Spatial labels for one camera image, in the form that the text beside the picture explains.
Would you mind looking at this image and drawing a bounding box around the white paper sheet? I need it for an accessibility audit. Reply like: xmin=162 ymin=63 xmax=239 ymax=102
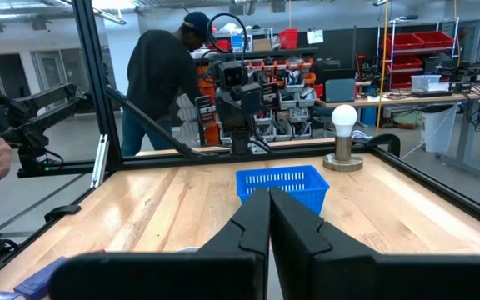
xmin=306 ymin=28 xmax=325 ymax=46

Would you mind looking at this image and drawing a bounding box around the silver frame bracket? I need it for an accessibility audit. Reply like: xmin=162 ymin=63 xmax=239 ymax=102
xmin=89 ymin=132 xmax=111 ymax=189

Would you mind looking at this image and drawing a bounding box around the wooden workbench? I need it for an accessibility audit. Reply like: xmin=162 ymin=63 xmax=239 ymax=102
xmin=314 ymin=87 xmax=480 ymax=180

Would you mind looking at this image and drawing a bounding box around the blue grey box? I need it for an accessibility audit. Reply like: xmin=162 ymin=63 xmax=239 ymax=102
xmin=324 ymin=77 xmax=358 ymax=104

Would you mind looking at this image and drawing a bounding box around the yellow hanging cable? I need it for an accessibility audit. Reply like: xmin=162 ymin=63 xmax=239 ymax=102
xmin=374 ymin=0 xmax=392 ymax=135

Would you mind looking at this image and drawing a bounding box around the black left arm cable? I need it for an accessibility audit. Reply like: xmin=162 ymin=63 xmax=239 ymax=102
xmin=205 ymin=12 xmax=249 ymax=63

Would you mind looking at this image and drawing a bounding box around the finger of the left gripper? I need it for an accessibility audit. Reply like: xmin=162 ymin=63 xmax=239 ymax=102
xmin=217 ymin=87 xmax=241 ymax=128
xmin=239 ymin=85 xmax=263 ymax=128

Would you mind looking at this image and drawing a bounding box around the red plastic basket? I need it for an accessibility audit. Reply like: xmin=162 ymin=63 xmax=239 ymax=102
xmin=278 ymin=27 xmax=300 ymax=51

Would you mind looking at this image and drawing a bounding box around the white bulb brass lamp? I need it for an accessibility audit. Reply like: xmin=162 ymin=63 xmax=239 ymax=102
xmin=322 ymin=103 xmax=365 ymax=173

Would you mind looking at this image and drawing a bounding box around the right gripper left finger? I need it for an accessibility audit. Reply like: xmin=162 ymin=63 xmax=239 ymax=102
xmin=47 ymin=186 xmax=272 ymax=300

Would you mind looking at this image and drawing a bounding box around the white trash bin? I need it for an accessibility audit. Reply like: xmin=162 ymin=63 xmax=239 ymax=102
xmin=420 ymin=103 xmax=458 ymax=154

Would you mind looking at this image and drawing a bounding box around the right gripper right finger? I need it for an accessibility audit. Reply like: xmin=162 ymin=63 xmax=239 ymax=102
xmin=269 ymin=186 xmax=480 ymax=300

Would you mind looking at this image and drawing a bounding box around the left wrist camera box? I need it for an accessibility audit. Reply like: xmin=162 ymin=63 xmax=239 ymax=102
xmin=217 ymin=60 xmax=250 ymax=90

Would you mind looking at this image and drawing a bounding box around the purple box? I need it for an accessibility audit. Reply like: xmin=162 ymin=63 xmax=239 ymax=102
xmin=13 ymin=255 xmax=69 ymax=300

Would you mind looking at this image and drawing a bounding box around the black diagonal frame brace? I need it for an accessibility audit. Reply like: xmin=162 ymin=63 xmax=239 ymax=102
xmin=105 ymin=85 xmax=203 ymax=159

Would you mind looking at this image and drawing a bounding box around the clear plastic container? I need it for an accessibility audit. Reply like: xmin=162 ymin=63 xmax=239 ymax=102
xmin=409 ymin=73 xmax=444 ymax=93

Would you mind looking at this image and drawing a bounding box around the red bin shelf rack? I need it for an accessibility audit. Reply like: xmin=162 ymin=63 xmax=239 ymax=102
xmin=376 ymin=17 xmax=461 ymax=91

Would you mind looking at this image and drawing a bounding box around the person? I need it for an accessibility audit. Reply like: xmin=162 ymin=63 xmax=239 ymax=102
xmin=121 ymin=11 xmax=217 ymax=158

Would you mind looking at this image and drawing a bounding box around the black table clamp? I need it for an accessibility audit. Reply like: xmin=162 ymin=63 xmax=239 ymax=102
xmin=42 ymin=203 xmax=83 ymax=223
xmin=366 ymin=132 xmax=403 ymax=158

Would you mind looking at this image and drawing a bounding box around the black frame upright post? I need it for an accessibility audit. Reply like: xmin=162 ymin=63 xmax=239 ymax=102
xmin=71 ymin=0 xmax=124 ymax=170

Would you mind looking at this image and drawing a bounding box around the cardboard box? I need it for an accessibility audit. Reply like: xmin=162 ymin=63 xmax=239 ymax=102
xmin=252 ymin=37 xmax=273 ymax=53

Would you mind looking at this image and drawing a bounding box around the blue plastic slotted basket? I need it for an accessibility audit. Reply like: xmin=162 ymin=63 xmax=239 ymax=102
xmin=235 ymin=164 xmax=331 ymax=216

